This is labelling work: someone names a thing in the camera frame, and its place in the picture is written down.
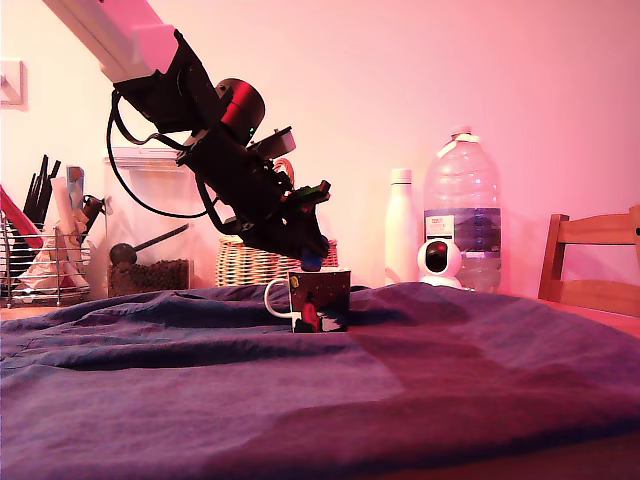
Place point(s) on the blue coffee capsule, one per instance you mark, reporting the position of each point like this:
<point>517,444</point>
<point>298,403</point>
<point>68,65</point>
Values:
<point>312,261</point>

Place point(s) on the clear coffee bean container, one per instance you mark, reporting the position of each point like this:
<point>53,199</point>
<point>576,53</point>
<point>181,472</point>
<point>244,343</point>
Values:
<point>150,240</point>

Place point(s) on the dark picture mug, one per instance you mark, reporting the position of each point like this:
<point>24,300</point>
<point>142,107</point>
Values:
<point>325,300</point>

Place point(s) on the white insulated bottle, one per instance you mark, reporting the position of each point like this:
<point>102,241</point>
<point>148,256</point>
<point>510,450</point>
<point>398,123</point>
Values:
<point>401,225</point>

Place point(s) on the black scoop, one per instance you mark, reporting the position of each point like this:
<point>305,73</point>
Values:
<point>123,254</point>

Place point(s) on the large clear water bottle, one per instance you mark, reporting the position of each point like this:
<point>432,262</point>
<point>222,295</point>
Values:
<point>462,190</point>

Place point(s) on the dark brown kitchen tool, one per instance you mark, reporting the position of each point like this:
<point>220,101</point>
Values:
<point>92,207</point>

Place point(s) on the blue packet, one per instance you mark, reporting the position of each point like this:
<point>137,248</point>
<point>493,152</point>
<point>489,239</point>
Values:
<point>76,187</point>

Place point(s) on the blue cloth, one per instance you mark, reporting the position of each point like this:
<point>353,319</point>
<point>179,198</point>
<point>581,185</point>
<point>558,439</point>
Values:
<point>350,400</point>

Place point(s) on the red kitchen utensil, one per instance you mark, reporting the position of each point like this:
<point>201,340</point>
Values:
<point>17,215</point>

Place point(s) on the wooden chair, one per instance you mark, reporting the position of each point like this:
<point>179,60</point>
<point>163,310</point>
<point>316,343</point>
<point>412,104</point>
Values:
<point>590,235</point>

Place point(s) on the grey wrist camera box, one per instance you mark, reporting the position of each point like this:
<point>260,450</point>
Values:
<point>272,145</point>

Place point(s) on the small white round camera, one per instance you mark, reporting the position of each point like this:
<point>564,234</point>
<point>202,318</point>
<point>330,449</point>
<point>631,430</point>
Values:
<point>439,260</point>

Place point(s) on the white wall plate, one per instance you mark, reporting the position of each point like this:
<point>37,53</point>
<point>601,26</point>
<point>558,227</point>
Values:
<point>12,95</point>

